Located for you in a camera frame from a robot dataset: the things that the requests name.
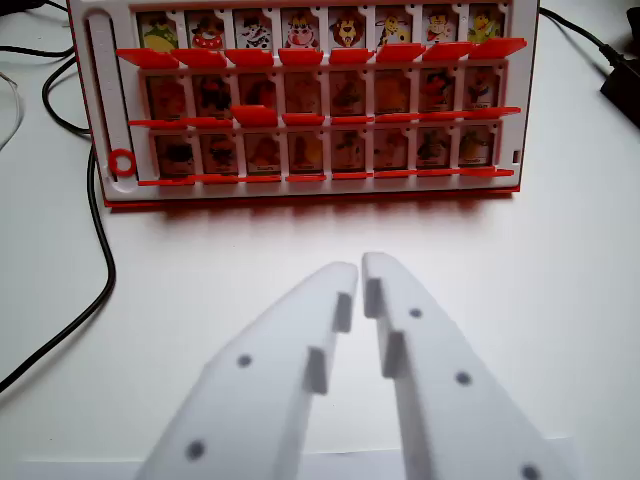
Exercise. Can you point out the red and white game board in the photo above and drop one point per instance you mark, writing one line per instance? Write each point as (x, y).
(310, 185)

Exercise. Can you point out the black box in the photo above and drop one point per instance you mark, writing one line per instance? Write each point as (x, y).
(625, 95)

